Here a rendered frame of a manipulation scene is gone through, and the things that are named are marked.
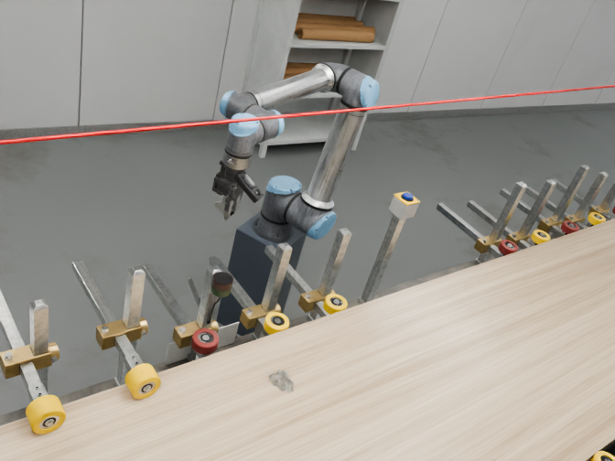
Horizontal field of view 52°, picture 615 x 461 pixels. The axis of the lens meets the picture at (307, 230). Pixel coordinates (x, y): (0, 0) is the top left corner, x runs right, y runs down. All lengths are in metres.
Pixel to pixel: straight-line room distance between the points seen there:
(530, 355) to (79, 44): 3.24
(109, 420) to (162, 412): 0.13
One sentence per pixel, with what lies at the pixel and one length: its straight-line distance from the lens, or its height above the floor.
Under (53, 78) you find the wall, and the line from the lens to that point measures 4.42.
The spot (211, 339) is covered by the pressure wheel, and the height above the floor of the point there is 0.90.
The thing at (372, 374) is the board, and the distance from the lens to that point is 2.01.
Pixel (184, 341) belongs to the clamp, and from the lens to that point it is 2.01.
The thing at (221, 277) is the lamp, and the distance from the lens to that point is 1.85.
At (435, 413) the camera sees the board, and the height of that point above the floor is 0.90.
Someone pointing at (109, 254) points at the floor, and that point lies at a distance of 3.61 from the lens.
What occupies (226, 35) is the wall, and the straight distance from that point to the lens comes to 4.69.
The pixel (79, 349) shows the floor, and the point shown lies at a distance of 3.11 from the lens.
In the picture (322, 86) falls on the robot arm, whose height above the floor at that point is 1.38.
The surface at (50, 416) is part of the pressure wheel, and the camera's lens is 1.68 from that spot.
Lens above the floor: 2.31
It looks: 34 degrees down
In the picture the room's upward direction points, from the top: 17 degrees clockwise
